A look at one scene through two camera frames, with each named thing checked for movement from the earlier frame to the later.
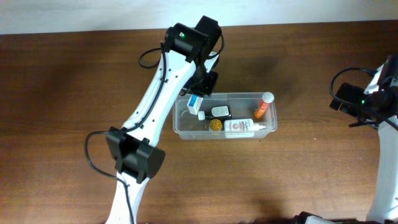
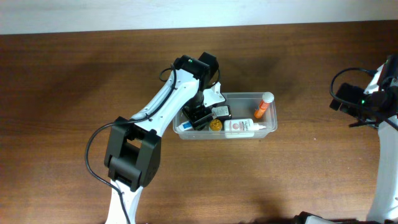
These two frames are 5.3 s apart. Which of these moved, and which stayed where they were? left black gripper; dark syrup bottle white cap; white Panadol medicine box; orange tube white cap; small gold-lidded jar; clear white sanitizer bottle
Moved: white Panadol medicine box; left black gripper
Stayed: small gold-lidded jar; clear white sanitizer bottle; orange tube white cap; dark syrup bottle white cap
